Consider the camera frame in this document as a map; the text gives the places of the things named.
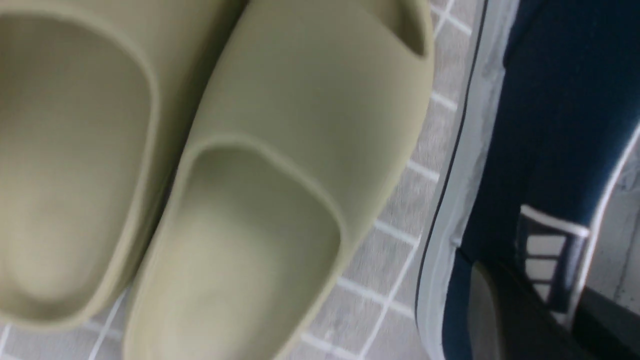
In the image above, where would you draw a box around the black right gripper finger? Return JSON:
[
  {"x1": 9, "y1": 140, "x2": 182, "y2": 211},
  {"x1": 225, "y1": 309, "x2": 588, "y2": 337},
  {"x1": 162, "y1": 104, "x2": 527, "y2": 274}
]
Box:
[{"x1": 468, "y1": 261, "x2": 594, "y2": 360}]

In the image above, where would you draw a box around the navy slip-on shoe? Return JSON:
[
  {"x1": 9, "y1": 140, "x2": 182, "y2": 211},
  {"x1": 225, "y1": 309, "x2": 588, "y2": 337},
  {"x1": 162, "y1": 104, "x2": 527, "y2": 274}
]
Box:
[{"x1": 414, "y1": 0, "x2": 640, "y2": 360}]

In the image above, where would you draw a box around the right olive green slide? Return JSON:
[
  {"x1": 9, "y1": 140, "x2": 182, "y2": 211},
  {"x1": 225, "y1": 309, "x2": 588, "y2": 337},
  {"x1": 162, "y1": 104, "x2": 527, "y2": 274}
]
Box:
[{"x1": 122, "y1": 0, "x2": 435, "y2": 360}]

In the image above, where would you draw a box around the olive green slide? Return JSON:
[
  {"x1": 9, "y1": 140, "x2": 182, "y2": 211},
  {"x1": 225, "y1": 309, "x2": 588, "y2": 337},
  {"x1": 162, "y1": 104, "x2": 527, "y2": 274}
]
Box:
[
  {"x1": 122, "y1": 0, "x2": 435, "y2": 360},
  {"x1": 0, "y1": 0, "x2": 247, "y2": 331}
]

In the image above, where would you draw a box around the left olive green slide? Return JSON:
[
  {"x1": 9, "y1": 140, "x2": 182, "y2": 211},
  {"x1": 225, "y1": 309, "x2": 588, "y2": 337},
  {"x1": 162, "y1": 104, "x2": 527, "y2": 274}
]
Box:
[{"x1": 0, "y1": 0, "x2": 247, "y2": 331}]

